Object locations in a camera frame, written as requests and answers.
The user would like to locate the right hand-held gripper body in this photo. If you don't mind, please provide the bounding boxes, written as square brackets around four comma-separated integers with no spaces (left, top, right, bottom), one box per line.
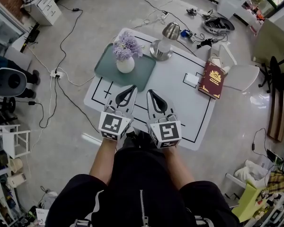
[146,113,182,149]

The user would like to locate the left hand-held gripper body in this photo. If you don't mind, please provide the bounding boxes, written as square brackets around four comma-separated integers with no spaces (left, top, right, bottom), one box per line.
[98,104,134,142]

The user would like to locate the green tray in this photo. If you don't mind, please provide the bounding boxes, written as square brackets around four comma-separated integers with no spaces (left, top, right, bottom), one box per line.
[94,43,157,92]

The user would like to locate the purple potted flower white pot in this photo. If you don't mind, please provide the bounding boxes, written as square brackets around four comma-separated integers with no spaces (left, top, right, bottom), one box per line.
[112,31,144,74]

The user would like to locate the person's left forearm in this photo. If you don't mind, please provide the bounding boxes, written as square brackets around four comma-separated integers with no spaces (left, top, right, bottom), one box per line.
[89,137,117,187]

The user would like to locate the person's right forearm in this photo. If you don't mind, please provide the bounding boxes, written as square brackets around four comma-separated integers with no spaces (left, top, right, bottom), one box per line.
[162,146,195,187]

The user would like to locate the person's black shoes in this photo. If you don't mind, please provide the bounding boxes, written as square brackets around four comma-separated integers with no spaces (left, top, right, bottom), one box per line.
[121,126,157,151]

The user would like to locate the white card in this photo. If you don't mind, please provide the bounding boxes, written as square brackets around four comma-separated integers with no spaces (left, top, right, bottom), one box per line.
[183,72,201,88]

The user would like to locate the red gold-printed book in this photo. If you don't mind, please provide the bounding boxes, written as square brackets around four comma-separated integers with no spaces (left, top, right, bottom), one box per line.
[197,55,227,100]

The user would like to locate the silver table lamp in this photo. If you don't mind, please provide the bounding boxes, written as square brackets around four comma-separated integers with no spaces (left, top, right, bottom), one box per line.
[149,22,182,62]

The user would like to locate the person's black jacket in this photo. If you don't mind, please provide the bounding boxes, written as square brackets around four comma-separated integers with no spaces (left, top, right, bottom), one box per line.
[44,148,240,227]

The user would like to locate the white floor power strip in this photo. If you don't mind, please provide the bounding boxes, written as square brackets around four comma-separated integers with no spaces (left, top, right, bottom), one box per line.
[50,69,63,79]

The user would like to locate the white chair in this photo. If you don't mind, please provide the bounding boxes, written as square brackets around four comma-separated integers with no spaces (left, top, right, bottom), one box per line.
[195,44,261,92]

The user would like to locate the white plastic bag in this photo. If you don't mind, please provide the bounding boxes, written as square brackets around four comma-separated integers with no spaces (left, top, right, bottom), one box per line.
[233,159,271,187]

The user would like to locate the black and grey bag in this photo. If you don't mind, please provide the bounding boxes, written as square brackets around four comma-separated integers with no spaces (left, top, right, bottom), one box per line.
[203,16,235,34]

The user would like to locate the white shelf rack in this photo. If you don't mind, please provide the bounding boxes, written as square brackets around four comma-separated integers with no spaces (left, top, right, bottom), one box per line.
[0,123,31,159]

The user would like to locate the black router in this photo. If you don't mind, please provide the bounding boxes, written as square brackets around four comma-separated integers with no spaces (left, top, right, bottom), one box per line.
[24,24,41,44]

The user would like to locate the beige bucket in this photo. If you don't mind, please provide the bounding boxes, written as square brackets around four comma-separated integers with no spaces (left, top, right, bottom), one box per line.
[9,157,24,175]

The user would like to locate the white round-faced device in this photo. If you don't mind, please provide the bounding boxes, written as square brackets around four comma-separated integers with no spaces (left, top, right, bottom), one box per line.
[0,67,28,97]

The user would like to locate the yellow-green box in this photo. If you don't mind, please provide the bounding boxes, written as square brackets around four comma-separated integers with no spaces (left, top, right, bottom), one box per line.
[231,182,264,223]

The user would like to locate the brown wooden bench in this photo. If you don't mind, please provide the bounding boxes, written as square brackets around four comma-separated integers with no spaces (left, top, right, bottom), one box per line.
[266,86,284,142]

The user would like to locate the white drawer cabinet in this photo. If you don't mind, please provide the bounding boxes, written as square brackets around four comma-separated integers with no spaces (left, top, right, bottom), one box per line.
[23,0,62,26]

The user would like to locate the black office chair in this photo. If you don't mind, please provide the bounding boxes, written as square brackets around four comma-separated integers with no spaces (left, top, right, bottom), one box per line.
[257,52,284,95]

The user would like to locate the olive board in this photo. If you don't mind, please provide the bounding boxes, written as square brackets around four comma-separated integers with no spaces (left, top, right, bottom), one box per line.
[251,18,284,77]

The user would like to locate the white box cabinet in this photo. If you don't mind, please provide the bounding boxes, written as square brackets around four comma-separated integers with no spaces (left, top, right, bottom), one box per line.
[217,0,249,19]

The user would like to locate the yellow plaid cloth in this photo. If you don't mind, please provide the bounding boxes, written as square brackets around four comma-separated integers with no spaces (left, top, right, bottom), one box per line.
[266,170,284,196]

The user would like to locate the glass display case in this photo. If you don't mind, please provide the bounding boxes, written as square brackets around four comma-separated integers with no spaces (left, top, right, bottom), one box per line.
[0,0,27,47]

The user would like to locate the white floor cable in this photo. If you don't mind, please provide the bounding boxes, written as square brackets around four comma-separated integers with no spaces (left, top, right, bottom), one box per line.
[61,69,96,87]

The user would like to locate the long black floor cable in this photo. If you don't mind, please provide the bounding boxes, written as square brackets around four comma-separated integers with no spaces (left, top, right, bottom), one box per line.
[56,78,100,134]

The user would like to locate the black cable with power brick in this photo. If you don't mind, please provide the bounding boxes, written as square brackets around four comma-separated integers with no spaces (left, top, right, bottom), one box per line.
[15,78,59,129]

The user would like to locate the black cable near shelf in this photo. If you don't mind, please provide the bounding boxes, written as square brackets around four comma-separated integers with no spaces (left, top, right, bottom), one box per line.
[251,127,268,157]

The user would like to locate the black cable with adapter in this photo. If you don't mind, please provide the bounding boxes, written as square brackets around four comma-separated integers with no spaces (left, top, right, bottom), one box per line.
[55,2,84,74]

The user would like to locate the thin black table cable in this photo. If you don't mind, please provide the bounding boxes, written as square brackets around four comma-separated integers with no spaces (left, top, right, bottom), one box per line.
[125,0,197,56]

